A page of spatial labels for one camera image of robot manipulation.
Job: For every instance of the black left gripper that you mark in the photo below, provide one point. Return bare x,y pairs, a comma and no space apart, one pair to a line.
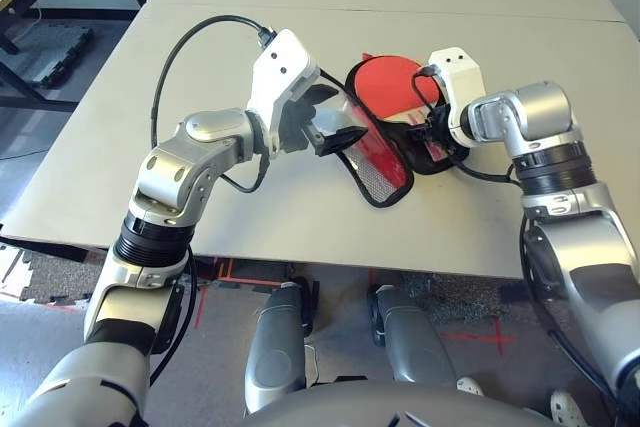
297,127

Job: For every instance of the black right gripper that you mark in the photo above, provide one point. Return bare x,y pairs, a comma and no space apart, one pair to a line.
442,127

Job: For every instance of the red ping-pong paddle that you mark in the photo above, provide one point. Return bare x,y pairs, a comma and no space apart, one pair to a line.
385,87

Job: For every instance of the red black paddle case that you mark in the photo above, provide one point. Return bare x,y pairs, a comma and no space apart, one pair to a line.
380,172

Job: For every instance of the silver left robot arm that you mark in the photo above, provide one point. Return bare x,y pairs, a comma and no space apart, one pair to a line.
210,127

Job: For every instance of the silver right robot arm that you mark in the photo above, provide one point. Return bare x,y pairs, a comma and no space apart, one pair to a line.
540,107

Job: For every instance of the grey speckled floor mat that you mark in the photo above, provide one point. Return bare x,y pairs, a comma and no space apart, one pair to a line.
475,297

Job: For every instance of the grey robot right leg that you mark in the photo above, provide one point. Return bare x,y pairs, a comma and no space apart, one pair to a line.
410,337

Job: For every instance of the grey robot leg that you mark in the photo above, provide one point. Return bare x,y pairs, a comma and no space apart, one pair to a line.
275,347
410,337

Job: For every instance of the red tape cross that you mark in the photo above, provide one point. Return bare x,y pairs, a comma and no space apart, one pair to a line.
497,336

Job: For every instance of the grey robot left leg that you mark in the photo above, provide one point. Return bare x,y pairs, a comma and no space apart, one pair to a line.
275,347

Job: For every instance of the white perforated shoe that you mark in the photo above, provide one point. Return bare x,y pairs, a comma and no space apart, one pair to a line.
567,407
471,386

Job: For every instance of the black foam floor tile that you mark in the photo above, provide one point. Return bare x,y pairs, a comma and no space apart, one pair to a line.
55,54

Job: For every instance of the grey robot torso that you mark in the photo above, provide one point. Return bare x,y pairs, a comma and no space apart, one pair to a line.
380,407

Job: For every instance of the grey puzzle floor mat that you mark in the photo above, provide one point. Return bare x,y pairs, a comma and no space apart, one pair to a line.
50,277

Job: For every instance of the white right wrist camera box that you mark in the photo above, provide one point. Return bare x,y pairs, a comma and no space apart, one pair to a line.
460,72

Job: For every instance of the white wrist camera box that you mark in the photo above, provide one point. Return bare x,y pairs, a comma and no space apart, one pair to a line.
460,72
280,67

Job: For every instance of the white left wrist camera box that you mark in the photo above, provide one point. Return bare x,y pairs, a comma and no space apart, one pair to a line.
280,67

